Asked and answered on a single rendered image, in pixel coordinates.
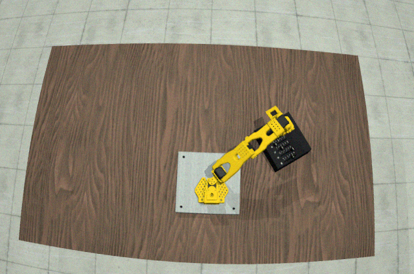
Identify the black lighting desk panel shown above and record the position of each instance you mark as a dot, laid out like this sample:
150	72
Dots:
288	148

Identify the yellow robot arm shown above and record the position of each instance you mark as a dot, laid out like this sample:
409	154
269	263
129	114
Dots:
245	150

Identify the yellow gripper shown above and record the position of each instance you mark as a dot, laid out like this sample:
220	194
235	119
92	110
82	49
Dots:
272	112

